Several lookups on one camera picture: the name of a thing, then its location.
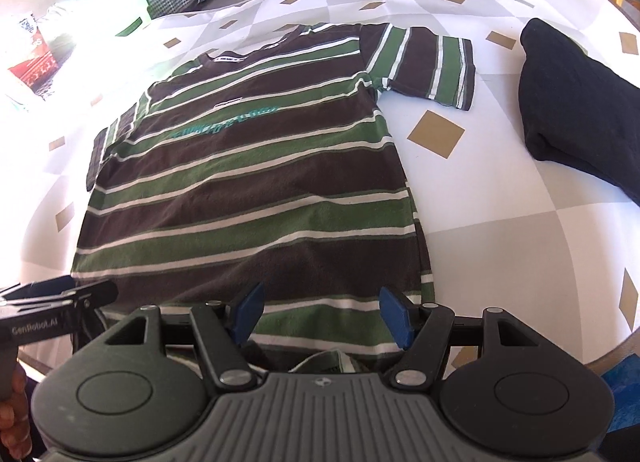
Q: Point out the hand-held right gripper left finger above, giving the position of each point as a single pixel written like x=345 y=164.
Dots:
x=248 y=309

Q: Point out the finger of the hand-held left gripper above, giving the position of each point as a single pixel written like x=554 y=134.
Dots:
x=45 y=287
x=85 y=297

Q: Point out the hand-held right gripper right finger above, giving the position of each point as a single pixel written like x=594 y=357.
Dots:
x=397 y=314

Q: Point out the green brown striped t-shirt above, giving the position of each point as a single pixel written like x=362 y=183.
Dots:
x=250 y=166

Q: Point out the person's left hand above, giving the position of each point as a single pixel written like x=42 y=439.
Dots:
x=12 y=422

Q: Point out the grey white diamond tablecloth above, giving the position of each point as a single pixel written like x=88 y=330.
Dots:
x=500 y=242

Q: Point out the red printed gift bag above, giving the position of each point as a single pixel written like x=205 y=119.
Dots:
x=35 y=61

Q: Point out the black folded cloth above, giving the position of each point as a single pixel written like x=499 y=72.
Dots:
x=575 y=106

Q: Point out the green plastic stool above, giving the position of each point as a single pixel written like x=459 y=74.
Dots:
x=125 y=6

